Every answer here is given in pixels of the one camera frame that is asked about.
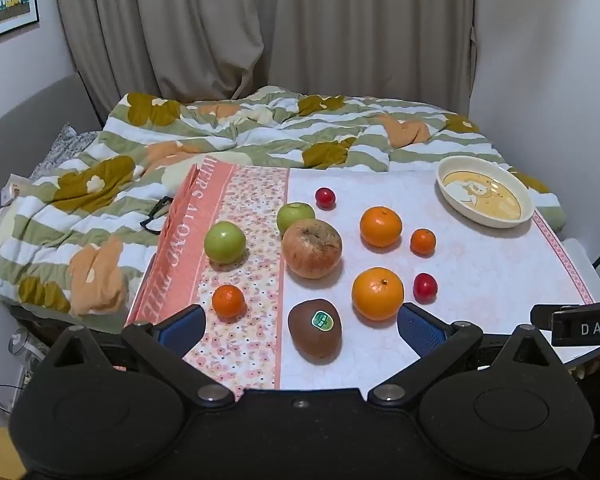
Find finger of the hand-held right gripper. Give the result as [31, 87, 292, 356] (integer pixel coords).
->
[530, 302, 599, 333]

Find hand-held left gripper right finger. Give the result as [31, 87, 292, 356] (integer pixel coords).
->
[367, 302, 573, 408]

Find brown kiwi with green sticker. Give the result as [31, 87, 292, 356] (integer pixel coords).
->
[287, 298, 343, 361]

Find large orange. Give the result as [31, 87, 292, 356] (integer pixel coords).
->
[359, 206, 404, 248]
[351, 267, 405, 322]

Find grey padded headboard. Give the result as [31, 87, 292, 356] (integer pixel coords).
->
[0, 72, 103, 241]

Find pink floral tablecloth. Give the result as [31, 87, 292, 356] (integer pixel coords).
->
[124, 162, 596, 391]

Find white table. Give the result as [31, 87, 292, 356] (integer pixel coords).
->
[560, 237, 600, 368]

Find black eyeglasses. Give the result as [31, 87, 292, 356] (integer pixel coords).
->
[140, 196, 173, 235]

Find beige curtain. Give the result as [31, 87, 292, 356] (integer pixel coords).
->
[52, 0, 478, 118]

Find green apple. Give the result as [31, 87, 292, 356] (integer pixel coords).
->
[276, 202, 317, 237]
[203, 221, 247, 265]

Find cream bowl with cartoon print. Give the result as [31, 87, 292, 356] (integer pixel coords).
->
[435, 155, 535, 229]

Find green striped flower blanket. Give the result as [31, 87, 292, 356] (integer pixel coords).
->
[0, 85, 566, 318]

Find small white fan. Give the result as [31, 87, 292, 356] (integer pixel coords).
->
[7, 327, 46, 376]

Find wrinkled red apple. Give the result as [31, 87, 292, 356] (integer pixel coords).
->
[281, 219, 343, 280]

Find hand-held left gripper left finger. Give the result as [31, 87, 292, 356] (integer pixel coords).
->
[32, 304, 236, 408]

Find small white box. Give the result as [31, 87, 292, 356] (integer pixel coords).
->
[0, 174, 36, 207]

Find small mandarin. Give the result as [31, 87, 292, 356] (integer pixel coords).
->
[211, 284, 246, 322]
[410, 228, 437, 256]

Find grey patterned bed sheet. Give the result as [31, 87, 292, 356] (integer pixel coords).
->
[30, 122, 101, 181]

